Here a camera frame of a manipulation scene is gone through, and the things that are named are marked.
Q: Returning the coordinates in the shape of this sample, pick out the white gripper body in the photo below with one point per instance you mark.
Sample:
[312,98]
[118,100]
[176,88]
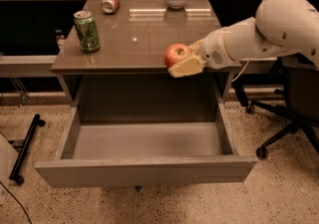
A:
[212,50]

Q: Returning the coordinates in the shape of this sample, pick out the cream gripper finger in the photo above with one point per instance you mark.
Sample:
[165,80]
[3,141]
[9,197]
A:
[195,46]
[191,65]

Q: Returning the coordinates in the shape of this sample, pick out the red apple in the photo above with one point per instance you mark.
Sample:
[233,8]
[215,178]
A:
[175,53]

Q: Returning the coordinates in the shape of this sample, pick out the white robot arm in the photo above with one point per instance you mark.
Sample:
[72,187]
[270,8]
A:
[279,28]

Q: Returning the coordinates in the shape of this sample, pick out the grey cabinet with counter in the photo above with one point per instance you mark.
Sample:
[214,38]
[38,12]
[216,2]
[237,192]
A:
[133,42]

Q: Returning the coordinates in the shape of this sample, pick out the open grey top drawer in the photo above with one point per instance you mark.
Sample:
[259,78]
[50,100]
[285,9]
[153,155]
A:
[146,131]

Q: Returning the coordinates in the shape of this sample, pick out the black office chair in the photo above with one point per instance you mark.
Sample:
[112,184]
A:
[300,79]

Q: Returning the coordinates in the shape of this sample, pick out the red and silver can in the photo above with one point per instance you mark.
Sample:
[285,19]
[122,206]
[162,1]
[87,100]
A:
[110,6]

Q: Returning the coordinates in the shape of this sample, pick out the green soda can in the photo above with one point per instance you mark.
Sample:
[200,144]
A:
[87,31]

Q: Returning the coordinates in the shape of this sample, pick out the black wheeled stand base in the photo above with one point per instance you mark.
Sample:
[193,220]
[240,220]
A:
[23,148]

